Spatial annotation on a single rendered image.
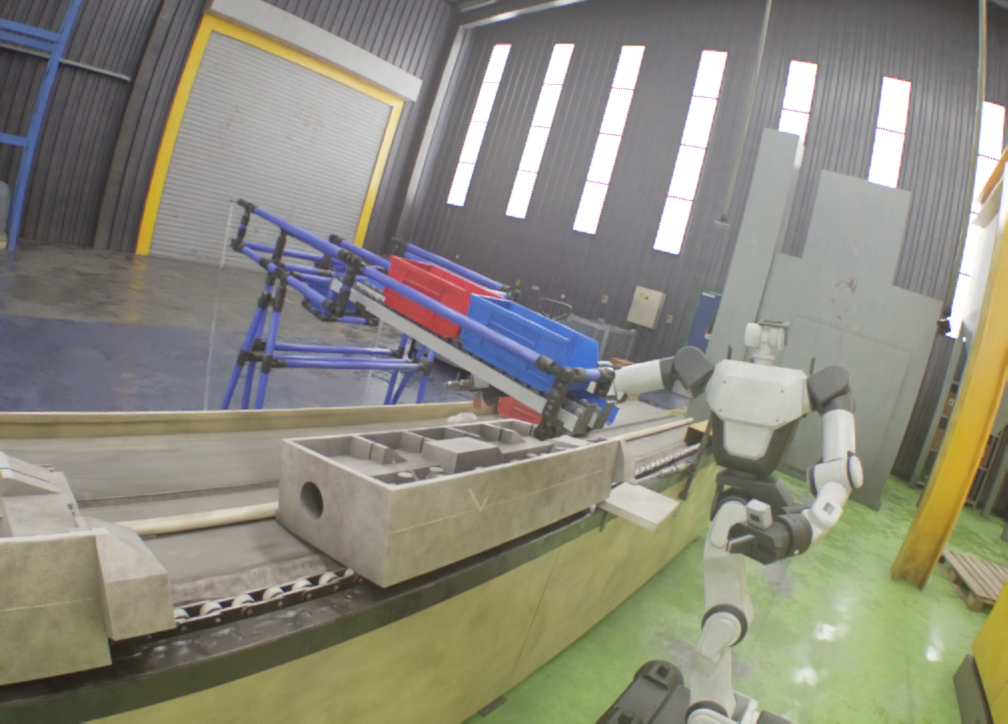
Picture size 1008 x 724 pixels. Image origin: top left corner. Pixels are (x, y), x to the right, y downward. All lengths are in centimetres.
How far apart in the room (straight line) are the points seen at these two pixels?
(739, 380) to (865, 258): 708
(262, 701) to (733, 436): 129
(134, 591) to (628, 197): 1186
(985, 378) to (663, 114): 931
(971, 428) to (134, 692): 504
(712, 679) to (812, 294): 594
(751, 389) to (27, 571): 155
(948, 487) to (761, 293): 358
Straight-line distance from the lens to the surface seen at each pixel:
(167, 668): 91
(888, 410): 721
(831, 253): 858
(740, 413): 157
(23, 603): 78
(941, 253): 1114
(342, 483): 110
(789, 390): 155
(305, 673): 110
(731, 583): 174
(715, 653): 178
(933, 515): 508
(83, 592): 79
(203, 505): 135
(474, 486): 119
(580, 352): 135
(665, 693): 214
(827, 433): 153
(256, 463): 159
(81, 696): 89
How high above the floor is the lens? 142
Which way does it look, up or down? 8 degrees down
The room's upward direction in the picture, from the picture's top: 16 degrees clockwise
